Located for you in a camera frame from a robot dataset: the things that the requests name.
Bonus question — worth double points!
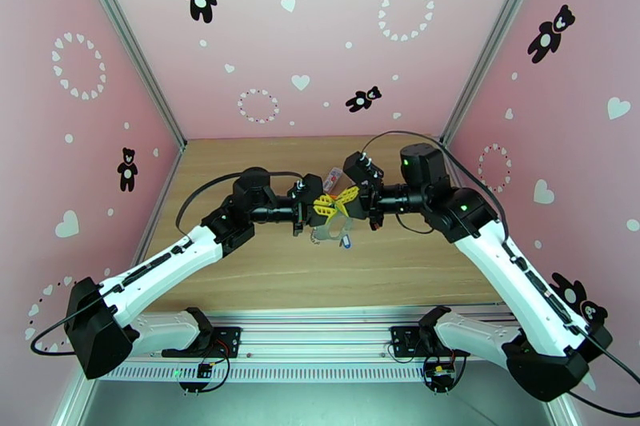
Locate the brown keyring holder with chain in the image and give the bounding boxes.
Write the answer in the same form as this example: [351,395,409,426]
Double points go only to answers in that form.
[310,216,355,247]

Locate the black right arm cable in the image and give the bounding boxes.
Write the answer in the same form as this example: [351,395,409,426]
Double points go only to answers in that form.
[361,129,640,420]

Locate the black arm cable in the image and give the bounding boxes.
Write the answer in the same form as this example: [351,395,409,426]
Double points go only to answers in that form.
[361,129,640,420]
[30,169,306,356]

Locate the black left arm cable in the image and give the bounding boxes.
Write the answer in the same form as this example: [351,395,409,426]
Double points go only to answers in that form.
[30,169,306,356]

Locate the aluminium table edge rail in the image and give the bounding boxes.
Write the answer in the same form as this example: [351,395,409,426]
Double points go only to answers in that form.
[134,139,189,265]

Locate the wide aluminium base rail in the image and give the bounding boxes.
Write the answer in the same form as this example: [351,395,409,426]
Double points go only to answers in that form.
[79,307,506,384]

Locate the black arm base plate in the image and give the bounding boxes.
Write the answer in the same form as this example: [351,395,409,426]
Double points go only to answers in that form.
[161,325,242,359]
[390,325,426,359]

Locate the aluminium corner post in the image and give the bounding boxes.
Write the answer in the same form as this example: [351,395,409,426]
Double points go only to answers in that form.
[438,0,556,147]
[67,0,189,147]

